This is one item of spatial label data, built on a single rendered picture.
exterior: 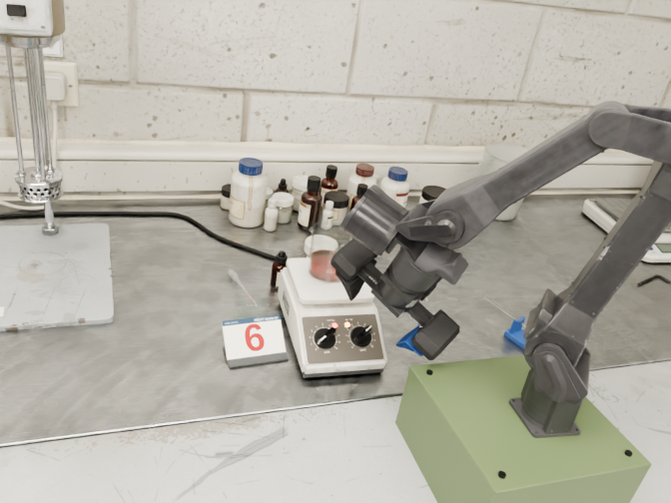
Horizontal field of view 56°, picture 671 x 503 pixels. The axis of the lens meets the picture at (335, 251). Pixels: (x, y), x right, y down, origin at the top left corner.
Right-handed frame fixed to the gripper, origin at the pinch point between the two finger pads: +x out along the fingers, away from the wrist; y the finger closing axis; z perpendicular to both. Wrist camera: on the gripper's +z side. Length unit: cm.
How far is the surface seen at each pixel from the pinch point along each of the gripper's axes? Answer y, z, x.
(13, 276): 46, -29, 24
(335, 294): 7.4, 0.8, 7.8
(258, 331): 11.7, -10.2, 12.9
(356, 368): -2.7, -4.5, 9.6
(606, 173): -11, 102, 38
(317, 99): 45, 41, 24
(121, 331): 26.1, -24.0, 17.6
